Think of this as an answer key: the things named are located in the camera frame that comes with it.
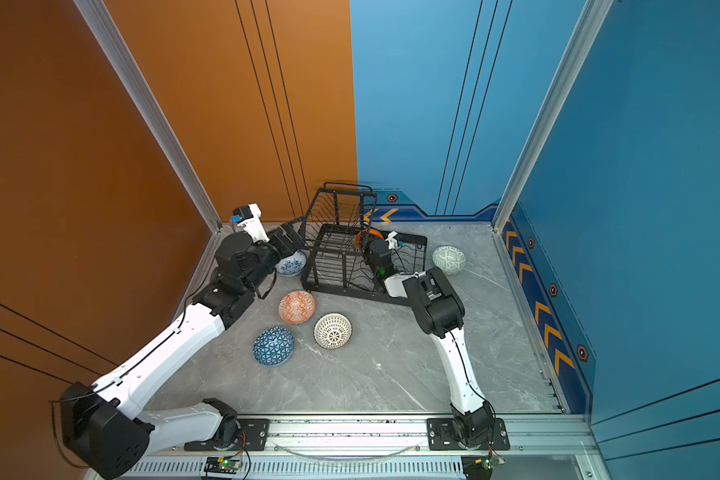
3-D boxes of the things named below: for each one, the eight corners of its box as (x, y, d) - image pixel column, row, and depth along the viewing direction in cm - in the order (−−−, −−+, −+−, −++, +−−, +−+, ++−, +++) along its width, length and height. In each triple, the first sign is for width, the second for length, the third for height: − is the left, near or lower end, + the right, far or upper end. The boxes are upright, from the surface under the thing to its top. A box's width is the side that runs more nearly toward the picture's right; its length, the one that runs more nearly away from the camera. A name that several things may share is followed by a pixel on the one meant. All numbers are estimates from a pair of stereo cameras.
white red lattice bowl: (314, 349, 89) (311, 343, 85) (318, 319, 95) (316, 312, 92) (351, 349, 89) (350, 343, 85) (352, 319, 95) (352, 312, 92)
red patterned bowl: (278, 324, 94) (275, 318, 91) (284, 297, 100) (281, 290, 97) (314, 324, 94) (311, 318, 91) (317, 297, 100) (315, 290, 97)
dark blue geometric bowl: (253, 366, 86) (248, 361, 83) (261, 332, 92) (258, 326, 89) (291, 366, 86) (288, 361, 83) (297, 332, 92) (294, 326, 89)
